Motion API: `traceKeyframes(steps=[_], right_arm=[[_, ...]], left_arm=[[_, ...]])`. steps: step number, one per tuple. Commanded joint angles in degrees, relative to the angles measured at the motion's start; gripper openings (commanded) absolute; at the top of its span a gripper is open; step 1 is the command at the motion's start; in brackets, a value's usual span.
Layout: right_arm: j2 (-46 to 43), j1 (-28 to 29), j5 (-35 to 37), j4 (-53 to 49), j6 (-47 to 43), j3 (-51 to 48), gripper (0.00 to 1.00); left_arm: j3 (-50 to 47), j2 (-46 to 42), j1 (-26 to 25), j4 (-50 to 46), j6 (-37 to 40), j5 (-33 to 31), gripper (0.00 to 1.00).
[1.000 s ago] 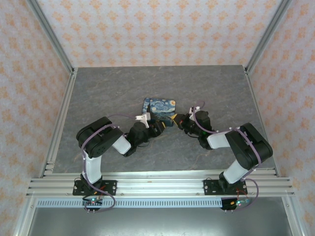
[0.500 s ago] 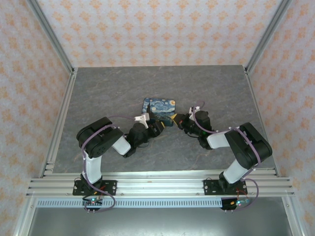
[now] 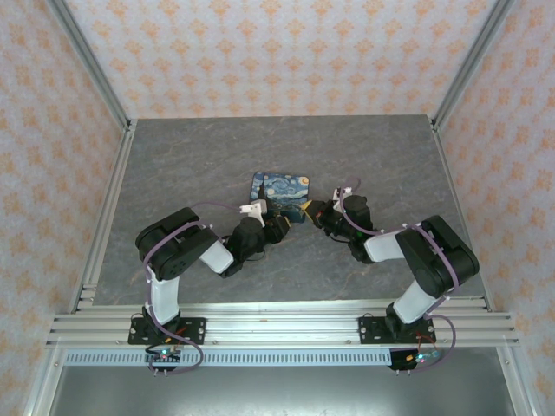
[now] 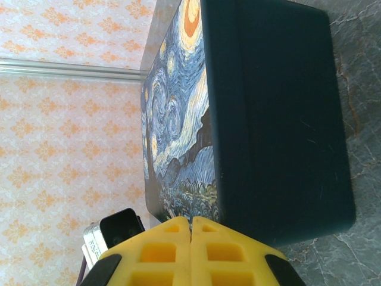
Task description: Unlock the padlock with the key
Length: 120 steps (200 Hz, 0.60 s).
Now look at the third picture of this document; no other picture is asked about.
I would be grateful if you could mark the aluminium corner post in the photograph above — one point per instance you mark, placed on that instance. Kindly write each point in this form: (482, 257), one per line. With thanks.
(86, 60)
(472, 65)

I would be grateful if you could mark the teal starry night tin box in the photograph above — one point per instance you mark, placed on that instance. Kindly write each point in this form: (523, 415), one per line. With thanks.
(288, 190)

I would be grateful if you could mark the aluminium table side rail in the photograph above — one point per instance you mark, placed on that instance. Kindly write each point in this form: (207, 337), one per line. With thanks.
(451, 173)
(109, 208)

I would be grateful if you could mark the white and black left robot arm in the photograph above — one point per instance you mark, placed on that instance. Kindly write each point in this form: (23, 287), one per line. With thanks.
(165, 294)

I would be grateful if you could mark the aluminium base beam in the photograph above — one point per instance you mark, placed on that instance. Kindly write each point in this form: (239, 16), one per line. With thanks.
(282, 325)

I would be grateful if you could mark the aluminium frame leg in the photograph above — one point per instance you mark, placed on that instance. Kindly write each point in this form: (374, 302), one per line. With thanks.
(516, 385)
(43, 385)

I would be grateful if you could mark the grey metal panel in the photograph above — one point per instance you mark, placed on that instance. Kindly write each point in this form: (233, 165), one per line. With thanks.
(277, 390)

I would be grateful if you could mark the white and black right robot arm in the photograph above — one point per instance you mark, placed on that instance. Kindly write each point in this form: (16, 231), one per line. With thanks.
(412, 303)

